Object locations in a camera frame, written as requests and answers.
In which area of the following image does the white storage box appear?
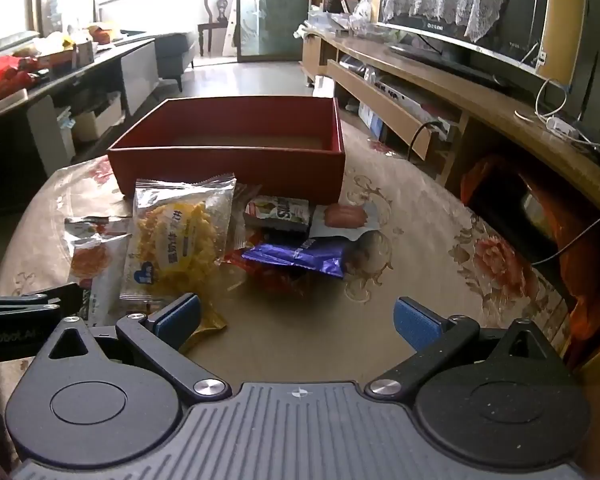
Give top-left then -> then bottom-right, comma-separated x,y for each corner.
72,92 -> 126,143

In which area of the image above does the dark low table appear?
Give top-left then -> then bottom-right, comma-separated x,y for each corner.
0,37 -> 161,206

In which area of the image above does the sausage packet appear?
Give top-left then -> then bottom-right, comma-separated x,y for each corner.
307,203 -> 381,241

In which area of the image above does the glass sliding door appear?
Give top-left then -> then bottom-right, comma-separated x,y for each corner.
236,0 -> 322,64

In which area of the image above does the orange and white snack packet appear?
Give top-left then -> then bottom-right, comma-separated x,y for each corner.
64,215 -> 133,327

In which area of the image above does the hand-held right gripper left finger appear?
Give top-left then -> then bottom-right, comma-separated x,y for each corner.
32,294 -> 232,403

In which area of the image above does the purple snack packet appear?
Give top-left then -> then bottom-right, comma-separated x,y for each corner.
241,236 -> 353,280

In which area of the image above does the orange bag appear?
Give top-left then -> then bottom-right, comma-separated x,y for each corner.
460,154 -> 600,363

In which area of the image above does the wooden television cabinet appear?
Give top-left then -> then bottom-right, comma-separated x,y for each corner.
300,30 -> 600,221

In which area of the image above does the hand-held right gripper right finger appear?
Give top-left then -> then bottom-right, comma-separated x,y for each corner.
364,296 -> 567,401

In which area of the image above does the pile of plastic bags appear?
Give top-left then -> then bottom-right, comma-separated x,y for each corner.
294,0 -> 406,45

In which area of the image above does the white cable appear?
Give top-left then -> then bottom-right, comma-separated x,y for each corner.
514,77 -> 600,152

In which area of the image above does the red cardboard box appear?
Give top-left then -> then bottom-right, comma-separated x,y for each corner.
106,96 -> 347,204

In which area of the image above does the small green label snack packet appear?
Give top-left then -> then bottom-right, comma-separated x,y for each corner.
242,195 -> 313,233

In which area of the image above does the black television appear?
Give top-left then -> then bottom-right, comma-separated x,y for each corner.
375,0 -> 576,96

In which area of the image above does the black router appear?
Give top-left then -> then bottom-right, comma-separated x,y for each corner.
570,120 -> 600,150

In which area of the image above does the yellow snack packet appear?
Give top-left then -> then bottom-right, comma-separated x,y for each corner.
119,172 -> 237,312

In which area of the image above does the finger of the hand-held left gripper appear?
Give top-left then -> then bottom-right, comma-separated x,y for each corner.
0,282 -> 82,318

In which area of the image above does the dark wooden chair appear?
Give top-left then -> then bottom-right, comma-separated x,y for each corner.
197,0 -> 241,58

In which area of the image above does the dark teal sofa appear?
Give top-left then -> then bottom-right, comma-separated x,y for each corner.
122,30 -> 199,93

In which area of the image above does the black cable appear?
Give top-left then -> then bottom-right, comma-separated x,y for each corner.
407,120 -> 448,162

